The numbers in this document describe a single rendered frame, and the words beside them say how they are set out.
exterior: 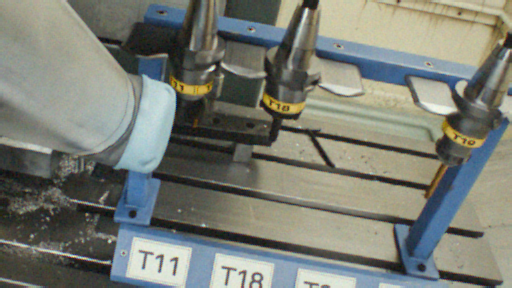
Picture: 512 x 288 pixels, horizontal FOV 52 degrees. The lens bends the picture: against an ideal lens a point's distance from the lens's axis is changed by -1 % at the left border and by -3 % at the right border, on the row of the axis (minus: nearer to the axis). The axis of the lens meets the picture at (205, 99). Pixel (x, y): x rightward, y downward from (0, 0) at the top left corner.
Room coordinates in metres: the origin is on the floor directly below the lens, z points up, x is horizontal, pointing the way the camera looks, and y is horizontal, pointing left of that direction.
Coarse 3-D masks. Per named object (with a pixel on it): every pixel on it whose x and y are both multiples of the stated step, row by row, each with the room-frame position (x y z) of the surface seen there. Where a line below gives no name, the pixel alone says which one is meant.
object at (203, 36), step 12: (192, 0) 0.52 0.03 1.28; (204, 0) 0.51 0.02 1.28; (216, 0) 0.52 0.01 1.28; (192, 12) 0.51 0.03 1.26; (204, 12) 0.51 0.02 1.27; (216, 12) 0.52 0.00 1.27; (192, 24) 0.51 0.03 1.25; (204, 24) 0.51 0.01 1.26; (216, 24) 0.52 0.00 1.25; (180, 36) 0.52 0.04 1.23; (192, 36) 0.51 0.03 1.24; (204, 36) 0.51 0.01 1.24; (216, 36) 0.52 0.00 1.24; (192, 48) 0.50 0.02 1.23; (204, 48) 0.51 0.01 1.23
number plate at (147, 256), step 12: (144, 240) 0.46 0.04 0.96; (132, 252) 0.45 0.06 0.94; (144, 252) 0.45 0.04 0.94; (156, 252) 0.45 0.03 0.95; (168, 252) 0.46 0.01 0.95; (180, 252) 0.46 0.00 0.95; (132, 264) 0.44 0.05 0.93; (144, 264) 0.44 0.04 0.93; (156, 264) 0.44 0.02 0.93; (168, 264) 0.45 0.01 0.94; (180, 264) 0.45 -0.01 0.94; (132, 276) 0.43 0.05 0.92; (144, 276) 0.43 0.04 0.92; (156, 276) 0.43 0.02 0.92; (168, 276) 0.44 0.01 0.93; (180, 276) 0.44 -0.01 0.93
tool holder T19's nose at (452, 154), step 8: (440, 144) 0.52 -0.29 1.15; (448, 144) 0.51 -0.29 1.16; (456, 144) 0.51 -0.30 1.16; (440, 152) 0.52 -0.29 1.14; (448, 152) 0.51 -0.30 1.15; (456, 152) 0.51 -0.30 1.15; (464, 152) 0.51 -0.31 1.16; (440, 160) 0.52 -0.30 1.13; (448, 160) 0.51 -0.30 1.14; (456, 160) 0.50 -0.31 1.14; (464, 160) 0.51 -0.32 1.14
